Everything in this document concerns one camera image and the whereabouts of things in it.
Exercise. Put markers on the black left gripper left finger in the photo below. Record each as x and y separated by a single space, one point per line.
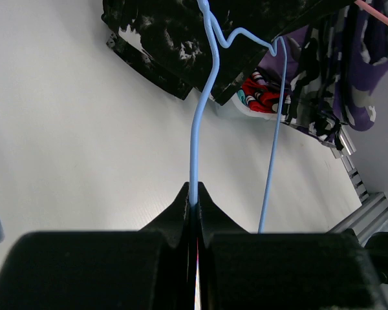
145 269

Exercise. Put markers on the white plastic mesh basket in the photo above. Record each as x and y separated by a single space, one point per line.
235 109

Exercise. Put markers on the grey purple patterned trousers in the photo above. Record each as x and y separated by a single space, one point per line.
344 56

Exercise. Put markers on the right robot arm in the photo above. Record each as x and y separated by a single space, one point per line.
377 248

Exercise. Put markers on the teal trousers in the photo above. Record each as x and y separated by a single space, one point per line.
242 97

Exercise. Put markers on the pink wire hanger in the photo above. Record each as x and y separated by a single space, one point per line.
372 11

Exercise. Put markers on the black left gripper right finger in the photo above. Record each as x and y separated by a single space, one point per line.
243 270

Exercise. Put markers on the aluminium frame structure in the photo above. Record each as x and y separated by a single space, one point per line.
372 216

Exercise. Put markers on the blue hanger with patterned trousers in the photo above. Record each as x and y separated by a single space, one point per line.
196 240

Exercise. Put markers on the lilac purple trousers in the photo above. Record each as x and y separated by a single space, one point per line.
273 66

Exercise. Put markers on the red trousers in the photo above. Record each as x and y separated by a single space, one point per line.
261 95

